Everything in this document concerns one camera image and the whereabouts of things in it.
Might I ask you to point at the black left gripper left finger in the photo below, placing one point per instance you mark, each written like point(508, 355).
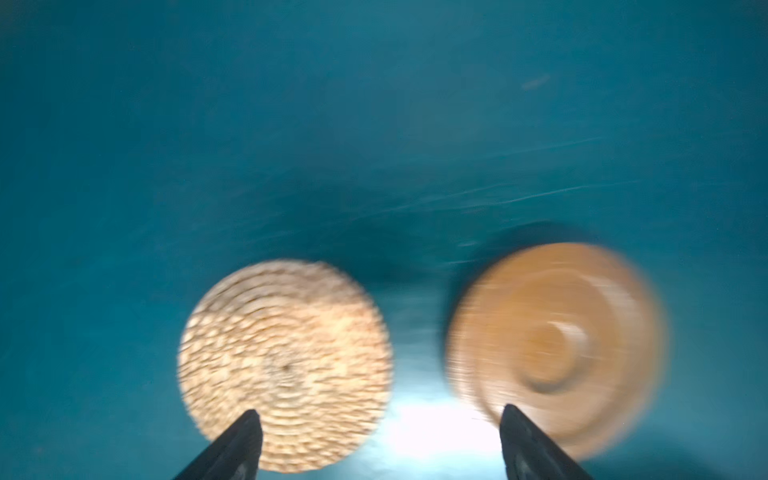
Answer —
point(233, 455)

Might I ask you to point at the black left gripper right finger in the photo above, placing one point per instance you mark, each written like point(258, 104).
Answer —
point(529, 453)

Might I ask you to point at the brown wooden round coaster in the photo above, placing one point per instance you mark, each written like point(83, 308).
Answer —
point(570, 333)

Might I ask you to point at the woven rattan round coaster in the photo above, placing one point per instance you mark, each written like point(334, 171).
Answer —
point(301, 343)

